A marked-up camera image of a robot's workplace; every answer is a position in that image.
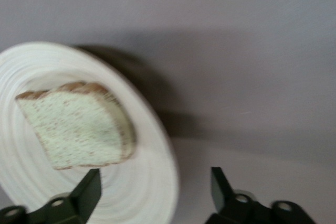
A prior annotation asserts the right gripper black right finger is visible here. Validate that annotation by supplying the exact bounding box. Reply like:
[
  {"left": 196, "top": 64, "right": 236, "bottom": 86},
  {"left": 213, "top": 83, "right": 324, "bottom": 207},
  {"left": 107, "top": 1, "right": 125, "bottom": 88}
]
[{"left": 203, "top": 166, "right": 316, "bottom": 224}]

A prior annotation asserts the brown table cover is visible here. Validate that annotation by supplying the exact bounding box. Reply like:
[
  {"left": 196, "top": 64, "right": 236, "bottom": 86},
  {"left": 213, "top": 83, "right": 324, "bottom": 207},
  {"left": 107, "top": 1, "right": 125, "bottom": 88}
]
[{"left": 0, "top": 0, "right": 336, "bottom": 224}]

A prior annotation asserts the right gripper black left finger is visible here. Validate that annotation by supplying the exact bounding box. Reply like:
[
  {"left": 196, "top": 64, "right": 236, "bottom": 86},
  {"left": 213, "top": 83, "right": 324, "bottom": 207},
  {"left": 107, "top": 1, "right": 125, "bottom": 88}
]
[{"left": 0, "top": 168, "right": 102, "bottom": 224}]

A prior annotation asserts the round light wooden plate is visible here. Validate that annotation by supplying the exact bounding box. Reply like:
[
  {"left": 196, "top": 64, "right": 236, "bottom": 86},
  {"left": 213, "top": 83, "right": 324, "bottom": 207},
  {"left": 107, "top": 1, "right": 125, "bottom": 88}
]
[{"left": 0, "top": 41, "right": 181, "bottom": 222}]

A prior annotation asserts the toast slice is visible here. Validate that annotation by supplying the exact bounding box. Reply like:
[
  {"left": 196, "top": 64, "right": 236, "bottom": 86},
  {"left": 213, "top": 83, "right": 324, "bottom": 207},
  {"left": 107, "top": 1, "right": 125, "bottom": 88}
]
[{"left": 15, "top": 81, "right": 137, "bottom": 171}]

